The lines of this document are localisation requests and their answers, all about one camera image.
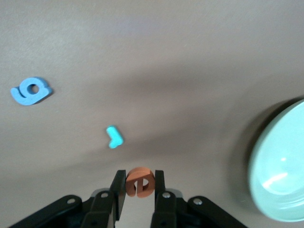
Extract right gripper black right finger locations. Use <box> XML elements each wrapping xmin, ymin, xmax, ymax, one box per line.
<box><xmin>151</xmin><ymin>170</ymin><xmax>247</xmax><ymax>228</ymax></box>

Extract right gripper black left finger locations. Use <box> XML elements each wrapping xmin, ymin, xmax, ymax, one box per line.
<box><xmin>7</xmin><ymin>170</ymin><xmax>127</xmax><ymax>228</ymax></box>

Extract orange foam letter e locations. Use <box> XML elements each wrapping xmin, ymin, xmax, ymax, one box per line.
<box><xmin>125</xmin><ymin>167</ymin><xmax>156</xmax><ymax>198</ymax></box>

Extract teal foam letter r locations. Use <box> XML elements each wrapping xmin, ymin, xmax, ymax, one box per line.
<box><xmin>106</xmin><ymin>125</ymin><xmax>124</xmax><ymax>149</ymax></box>

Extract pale green plate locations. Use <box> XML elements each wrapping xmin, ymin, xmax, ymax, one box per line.
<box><xmin>248</xmin><ymin>98</ymin><xmax>304</xmax><ymax>223</ymax></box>

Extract blue foam letter g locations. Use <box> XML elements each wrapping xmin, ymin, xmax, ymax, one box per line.
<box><xmin>10</xmin><ymin>76</ymin><xmax>53</xmax><ymax>106</ymax></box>

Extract brown table cover sheet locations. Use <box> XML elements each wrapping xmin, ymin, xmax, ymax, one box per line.
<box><xmin>0</xmin><ymin>0</ymin><xmax>304</xmax><ymax>228</ymax></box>

